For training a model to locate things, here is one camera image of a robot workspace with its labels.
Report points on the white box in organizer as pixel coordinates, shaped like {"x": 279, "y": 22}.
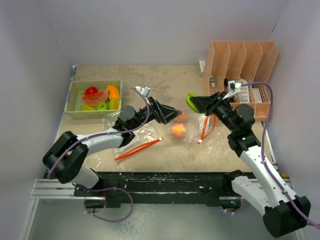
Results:
{"x": 256, "y": 95}

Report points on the white bottle in organizer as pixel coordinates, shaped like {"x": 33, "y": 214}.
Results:
{"x": 244, "y": 95}

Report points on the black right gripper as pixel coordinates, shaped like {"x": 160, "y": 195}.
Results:
{"x": 209, "y": 103}

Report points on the fake peach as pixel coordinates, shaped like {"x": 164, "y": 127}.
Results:
{"x": 178, "y": 130}
{"x": 182, "y": 117}

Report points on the fake watermelon slice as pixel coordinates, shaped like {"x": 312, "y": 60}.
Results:
{"x": 97, "y": 98}

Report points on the orange plastic file organizer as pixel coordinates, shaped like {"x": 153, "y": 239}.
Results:
{"x": 252, "y": 61}

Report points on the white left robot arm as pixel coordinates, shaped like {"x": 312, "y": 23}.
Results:
{"x": 65, "y": 158}

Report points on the aluminium frame rail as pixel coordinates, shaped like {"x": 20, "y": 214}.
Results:
{"x": 46, "y": 189}

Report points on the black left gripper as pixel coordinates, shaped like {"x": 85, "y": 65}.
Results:
{"x": 161, "y": 112}

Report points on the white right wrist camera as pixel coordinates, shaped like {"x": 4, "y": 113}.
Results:
{"x": 234, "y": 87}

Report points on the green fake custard apple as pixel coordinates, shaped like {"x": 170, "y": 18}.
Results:
{"x": 102, "y": 106}

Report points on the red fake strawberry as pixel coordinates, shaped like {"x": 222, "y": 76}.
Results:
{"x": 90, "y": 91}

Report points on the light green perforated basket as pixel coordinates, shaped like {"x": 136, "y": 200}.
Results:
{"x": 77, "y": 109}

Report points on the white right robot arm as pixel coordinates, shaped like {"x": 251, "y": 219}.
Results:
{"x": 282, "y": 210}

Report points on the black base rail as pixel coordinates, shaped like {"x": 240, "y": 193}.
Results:
{"x": 204, "y": 188}

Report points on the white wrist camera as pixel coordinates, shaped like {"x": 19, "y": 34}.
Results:
{"x": 234, "y": 87}
{"x": 145, "y": 90}

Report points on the yellow fake starfruit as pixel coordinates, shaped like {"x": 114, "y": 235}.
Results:
{"x": 114, "y": 104}

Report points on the small white box behind organizer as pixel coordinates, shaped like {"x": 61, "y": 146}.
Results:
{"x": 202, "y": 64}

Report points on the green fake leafy vegetable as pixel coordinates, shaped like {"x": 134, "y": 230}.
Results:
{"x": 190, "y": 104}

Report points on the white green tube in organizer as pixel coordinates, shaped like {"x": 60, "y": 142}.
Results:
{"x": 212, "y": 81}

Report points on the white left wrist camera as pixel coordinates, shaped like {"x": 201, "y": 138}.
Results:
{"x": 145, "y": 90}

